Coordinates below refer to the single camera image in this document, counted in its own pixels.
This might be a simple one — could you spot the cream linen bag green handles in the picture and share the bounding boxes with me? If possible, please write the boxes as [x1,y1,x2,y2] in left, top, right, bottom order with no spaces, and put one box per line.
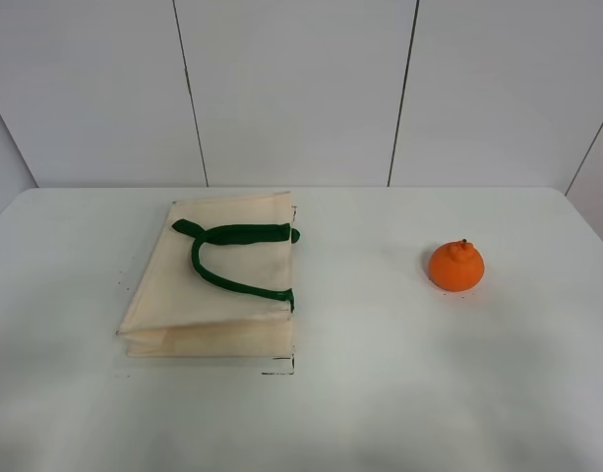
[117,192,300,359]

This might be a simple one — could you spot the orange citrus fruit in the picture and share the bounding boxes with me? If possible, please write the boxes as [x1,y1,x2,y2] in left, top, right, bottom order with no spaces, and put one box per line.
[428,239,485,292]

